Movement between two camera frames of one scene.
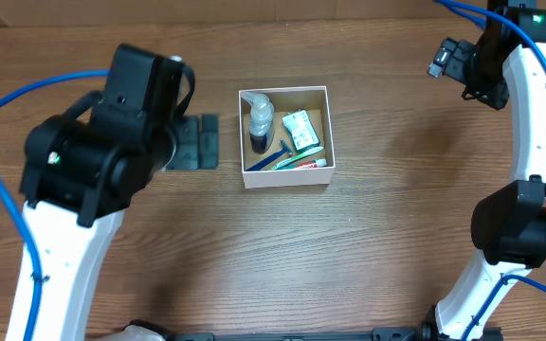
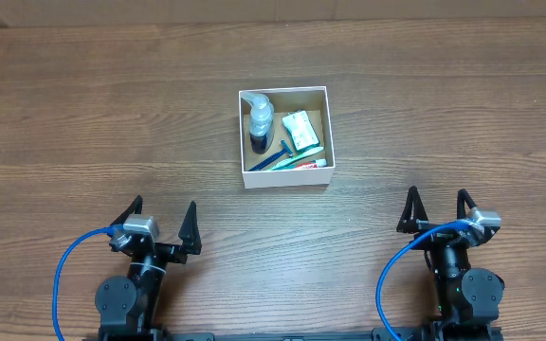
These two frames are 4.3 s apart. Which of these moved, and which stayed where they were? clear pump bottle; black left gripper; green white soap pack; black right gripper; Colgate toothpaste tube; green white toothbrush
Moved: black right gripper; black left gripper
Stayed: green white soap pack; green white toothbrush; clear pump bottle; Colgate toothpaste tube
